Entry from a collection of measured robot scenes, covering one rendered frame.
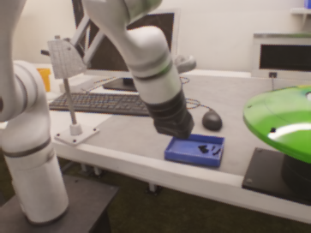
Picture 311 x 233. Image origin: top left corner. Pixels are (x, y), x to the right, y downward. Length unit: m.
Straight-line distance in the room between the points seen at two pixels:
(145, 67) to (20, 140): 0.26
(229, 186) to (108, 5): 0.39
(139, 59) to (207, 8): 1.08
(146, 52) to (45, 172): 0.31
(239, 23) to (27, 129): 1.14
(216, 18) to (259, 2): 0.22
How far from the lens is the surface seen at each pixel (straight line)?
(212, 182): 0.53
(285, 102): 0.46
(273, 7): 1.36
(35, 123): 0.50
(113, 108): 0.87
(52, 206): 0.56
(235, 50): 1.39
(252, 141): 0.67
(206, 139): 0.65
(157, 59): 0.35
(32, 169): 0.51
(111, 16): 0.31
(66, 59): 0.66
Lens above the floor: 1.24
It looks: 22 degrees down
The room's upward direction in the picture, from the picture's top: 4 degrees counter-clockwise
